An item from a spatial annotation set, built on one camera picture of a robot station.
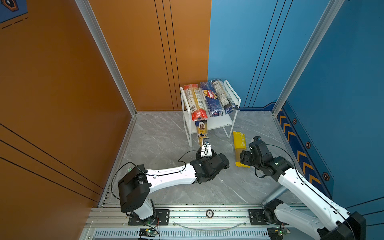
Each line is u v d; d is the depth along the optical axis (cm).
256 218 72
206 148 64
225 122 90
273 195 78
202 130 81
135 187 43
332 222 39
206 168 59
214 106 72
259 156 58
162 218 74
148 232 71
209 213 75
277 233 70
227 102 75
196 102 74
